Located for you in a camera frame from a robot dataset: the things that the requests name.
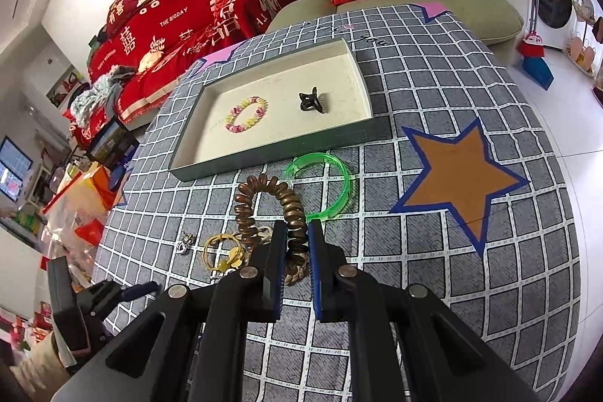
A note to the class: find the red wall photo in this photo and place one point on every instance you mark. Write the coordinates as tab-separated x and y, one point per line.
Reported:
65	86

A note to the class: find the grey-green shallow tray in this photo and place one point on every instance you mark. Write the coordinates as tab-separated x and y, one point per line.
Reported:
282	100

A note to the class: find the beige rabbit hair clip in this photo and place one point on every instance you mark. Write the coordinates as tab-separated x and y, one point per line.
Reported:
264	235

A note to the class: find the pile of grey clothes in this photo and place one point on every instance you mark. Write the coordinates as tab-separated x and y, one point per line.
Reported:
99	96

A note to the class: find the blue dustpan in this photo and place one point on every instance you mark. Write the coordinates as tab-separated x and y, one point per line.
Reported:
537	72

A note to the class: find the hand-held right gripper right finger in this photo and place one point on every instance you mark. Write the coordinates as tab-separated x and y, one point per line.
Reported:
316	270

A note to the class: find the red lettered pillow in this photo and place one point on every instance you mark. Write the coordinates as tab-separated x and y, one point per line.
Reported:
125	4

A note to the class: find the silver heart pendant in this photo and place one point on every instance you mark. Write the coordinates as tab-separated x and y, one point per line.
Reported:
186	242

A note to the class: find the person's left forearm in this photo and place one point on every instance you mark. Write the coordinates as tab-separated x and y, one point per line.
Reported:
40	369

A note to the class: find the silver star hair clip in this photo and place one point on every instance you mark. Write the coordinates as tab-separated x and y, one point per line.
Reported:
222	276

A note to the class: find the green plastic bangle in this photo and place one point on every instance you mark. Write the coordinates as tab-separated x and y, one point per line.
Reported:
347	187

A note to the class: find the red printed blanket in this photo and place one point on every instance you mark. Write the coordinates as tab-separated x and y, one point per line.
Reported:
188	16

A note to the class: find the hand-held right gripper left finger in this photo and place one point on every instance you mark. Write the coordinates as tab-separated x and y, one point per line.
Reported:
279	270

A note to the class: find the dark printed box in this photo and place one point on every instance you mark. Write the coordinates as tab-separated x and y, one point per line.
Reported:
110	143

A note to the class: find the grey checked tablecloth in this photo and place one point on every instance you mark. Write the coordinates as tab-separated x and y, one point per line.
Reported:
424	289

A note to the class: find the black hair claw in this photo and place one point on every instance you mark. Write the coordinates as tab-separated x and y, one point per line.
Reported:
311	101

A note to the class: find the orange gift box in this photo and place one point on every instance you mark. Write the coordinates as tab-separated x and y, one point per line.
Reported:
96	190

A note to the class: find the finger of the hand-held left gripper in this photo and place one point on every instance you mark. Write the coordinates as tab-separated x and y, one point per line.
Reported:
141	290

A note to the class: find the red broom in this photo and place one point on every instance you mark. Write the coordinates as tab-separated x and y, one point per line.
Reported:
532	41

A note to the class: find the window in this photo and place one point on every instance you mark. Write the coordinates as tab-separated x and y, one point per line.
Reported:
14	169

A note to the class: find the rack of slippers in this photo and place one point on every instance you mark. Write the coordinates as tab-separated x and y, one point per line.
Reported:
584	51

